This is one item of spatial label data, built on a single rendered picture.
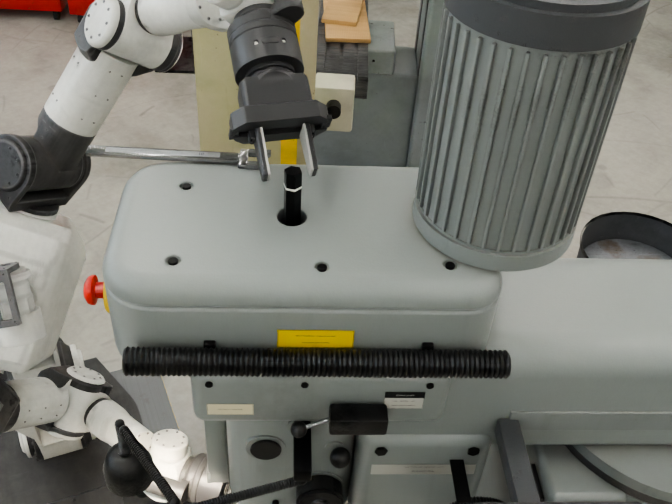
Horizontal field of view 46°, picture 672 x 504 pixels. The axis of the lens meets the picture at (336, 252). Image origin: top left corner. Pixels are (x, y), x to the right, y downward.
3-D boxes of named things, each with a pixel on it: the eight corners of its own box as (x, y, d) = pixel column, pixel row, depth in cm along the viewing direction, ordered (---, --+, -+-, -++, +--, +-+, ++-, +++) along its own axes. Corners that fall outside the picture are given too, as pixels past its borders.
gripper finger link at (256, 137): (268, 183, 95) (259, 138, 97) (271, 172, 92) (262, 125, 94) (255, 185, 95) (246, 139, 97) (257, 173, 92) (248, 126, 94)
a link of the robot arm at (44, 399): (45, 413, 162) (-34, 428, 140) (69, 355, 161) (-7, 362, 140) (89, 438, 158) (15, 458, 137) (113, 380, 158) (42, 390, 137)
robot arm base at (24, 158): (-41, 189, 126) (10, 224, 123) (-18, 117, 122) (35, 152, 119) (29, 183, 140) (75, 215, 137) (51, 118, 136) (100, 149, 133)
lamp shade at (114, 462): (96, 471, 118) (90, 446, 114) (140, 447, 121) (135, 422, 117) (119, 505, 114) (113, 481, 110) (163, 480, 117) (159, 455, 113)
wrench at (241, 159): (83, 161, 103) (82, 155, 103) (91, 144, 106) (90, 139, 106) (268, 170, 104) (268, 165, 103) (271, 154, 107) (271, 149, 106)
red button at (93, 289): (84, 311, 103) (79, 289, 101) (90, 290, 106) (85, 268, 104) (109, 311, 103) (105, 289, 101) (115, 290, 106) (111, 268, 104)
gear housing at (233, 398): (192, 427, 103) (187, 377, 97) (208, 298, 122) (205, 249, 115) (443, 427, 106) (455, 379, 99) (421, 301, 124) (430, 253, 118)
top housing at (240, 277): (108, 381, 96) (89, 286, 85) (140, 244, 116) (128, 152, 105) (487, 384, 99) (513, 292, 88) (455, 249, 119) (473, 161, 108)
